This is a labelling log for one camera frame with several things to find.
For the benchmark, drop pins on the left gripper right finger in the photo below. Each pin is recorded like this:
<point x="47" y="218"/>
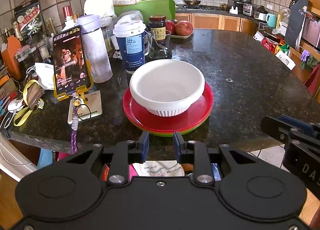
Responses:
<point x="197" y="154"/>

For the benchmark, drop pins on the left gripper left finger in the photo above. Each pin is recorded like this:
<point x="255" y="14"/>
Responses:
<point x="124" y="154"/>

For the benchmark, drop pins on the magenta plastic plate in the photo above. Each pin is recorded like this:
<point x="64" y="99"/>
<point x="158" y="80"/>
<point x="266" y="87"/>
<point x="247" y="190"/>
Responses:
<point x="197" y="112"/>

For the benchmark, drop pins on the white ribbed bowl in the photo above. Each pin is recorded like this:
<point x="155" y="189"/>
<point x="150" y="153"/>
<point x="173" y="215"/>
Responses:
<point x="167" y="87"/>

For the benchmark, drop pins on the green plastic plate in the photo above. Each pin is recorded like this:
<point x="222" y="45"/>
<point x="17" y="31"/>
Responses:
<point x="168" y="133"/>

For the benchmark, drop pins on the red hanging towel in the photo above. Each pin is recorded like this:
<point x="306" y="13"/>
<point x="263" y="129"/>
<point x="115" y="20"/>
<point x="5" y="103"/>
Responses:
<point x="312" y="83"/>

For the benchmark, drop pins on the lilac water bottle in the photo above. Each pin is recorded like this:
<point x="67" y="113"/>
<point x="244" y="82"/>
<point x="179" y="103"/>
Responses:
<point x="94" y="48"/>

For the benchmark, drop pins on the smartphone on yellow stand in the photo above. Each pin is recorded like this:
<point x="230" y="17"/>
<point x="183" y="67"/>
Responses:
<point x="71" y="71"/>

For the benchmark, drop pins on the clear glass with spoon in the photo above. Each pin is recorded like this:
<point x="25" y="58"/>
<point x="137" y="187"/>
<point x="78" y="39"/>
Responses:
<point x="159" y="48"/>

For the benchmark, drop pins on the fruit tray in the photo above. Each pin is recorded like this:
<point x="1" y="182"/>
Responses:
<point x="180" y="36"/>

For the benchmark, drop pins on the teal electric kettle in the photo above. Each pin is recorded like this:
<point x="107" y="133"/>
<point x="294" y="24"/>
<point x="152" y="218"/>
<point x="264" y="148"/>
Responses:
<point x="271" y="20"/>

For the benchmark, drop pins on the blue paper coffee cup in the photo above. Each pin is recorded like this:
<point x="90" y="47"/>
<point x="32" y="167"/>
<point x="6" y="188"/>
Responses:
<point x="130" y="35"/>

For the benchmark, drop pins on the red pomegranate left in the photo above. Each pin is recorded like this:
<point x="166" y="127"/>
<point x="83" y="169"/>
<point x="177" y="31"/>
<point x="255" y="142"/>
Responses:
<point x="170" y="26"/>

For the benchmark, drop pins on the dark sauce jar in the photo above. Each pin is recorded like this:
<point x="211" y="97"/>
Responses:
<point x="157" y="25"/>

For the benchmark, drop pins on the green cutting board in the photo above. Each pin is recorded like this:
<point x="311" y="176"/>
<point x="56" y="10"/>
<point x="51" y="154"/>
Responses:
<point x="150" y="7"/>

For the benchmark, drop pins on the black wok on stove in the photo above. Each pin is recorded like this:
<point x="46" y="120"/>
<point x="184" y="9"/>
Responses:
<point x="192" y="2"/>

